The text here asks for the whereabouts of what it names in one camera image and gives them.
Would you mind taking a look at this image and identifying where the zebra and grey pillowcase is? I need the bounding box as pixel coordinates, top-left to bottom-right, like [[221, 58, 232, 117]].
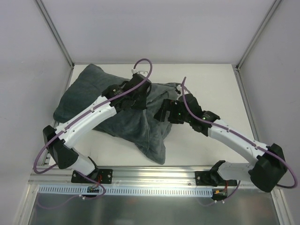
[[53, 63, 185, 166]]

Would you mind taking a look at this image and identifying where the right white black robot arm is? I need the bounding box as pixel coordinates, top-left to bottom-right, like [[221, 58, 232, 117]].
[[154, 94, 287, 193]]

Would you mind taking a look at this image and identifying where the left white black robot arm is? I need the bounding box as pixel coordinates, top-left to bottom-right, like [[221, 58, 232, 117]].
[[43, 73, 151, 183]]

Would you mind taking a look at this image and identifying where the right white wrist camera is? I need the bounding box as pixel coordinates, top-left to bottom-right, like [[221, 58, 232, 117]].
[[176, 85, 185, 95]]

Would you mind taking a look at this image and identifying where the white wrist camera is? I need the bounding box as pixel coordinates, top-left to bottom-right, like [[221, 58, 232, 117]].
[[131, 68, 148, 76], [176, 85, 185, 95]]

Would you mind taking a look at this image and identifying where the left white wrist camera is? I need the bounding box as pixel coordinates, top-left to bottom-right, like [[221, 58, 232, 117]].
[[131, 68, 148, 76]]

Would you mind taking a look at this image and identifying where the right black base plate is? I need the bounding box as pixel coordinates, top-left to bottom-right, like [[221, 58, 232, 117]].
[[195, 171, 212, 186]]

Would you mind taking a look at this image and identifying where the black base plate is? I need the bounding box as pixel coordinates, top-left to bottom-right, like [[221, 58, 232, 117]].
[[71, 168, 113, 184], [195, 171, 212, 186]]

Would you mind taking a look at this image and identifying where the aluminium mounting rail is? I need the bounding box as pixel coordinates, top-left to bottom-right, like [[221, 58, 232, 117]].
[[28, 165, 258, 186]]

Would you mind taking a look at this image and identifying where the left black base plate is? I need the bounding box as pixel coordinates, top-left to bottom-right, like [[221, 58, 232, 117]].
[[71, 168, 113, 184]]

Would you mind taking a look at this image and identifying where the left aluminium frame post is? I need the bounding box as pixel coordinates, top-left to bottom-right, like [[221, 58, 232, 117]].
[[34, 0, 75, 68]]

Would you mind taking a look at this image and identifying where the aluminium frame post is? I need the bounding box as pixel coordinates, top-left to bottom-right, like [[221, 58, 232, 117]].
[[34, 0, 75, 68], [235, 0, 283, 71]]

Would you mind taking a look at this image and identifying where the white slotted cable duct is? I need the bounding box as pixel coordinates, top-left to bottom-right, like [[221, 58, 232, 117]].
[[38, 185, 213, 198]]

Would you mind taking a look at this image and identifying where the right aluminium frame post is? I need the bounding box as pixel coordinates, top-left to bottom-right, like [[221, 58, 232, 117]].
[[235, 0, 283, 71]]

